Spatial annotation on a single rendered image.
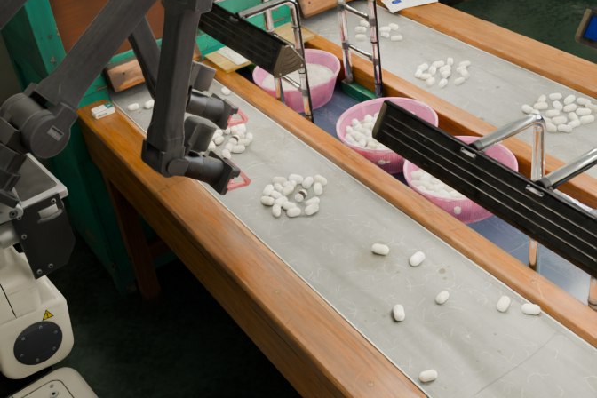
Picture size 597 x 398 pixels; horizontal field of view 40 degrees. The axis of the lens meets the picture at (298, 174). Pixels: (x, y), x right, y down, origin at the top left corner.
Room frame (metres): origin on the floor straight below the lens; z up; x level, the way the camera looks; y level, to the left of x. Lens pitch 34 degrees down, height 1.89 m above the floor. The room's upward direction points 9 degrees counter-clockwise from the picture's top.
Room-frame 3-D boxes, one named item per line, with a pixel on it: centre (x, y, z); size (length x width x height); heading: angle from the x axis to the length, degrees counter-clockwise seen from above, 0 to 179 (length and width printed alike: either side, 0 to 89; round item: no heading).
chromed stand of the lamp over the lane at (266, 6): (1.98, 0.05, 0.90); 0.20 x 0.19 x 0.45; 28
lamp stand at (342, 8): (2.16, -0.30, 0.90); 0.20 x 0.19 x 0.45; 28
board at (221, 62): (2.42, 0.06, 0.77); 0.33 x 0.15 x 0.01; 118
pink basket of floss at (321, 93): (2.22, -0.04, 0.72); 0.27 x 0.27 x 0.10
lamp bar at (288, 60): (1.94, 0.12, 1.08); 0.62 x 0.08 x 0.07; 28
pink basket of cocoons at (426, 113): (1.84, -0.25, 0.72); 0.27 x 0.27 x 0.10
